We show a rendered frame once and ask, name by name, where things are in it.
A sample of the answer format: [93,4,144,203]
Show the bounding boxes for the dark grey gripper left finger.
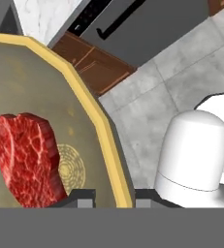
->
[50,188,97,209]

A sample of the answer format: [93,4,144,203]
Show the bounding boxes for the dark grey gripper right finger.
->
[135,188,184,209]

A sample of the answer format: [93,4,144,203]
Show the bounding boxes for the olive plate with yellow rim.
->
[0,32,136,209]

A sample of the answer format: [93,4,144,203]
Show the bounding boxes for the raw red marbled steak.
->
[0,111,69,209]

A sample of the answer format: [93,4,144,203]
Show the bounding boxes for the brown wooden cupboard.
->
[208,0,224,17]
[51,31,138,99]

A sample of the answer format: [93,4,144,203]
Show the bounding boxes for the dark grey dishwasher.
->
[48,0,212,68]

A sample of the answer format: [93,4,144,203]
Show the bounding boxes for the grey metal sink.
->
[0,0,24,37]

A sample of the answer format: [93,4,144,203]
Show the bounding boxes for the black dishwasher handle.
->
[95,0,147,41]

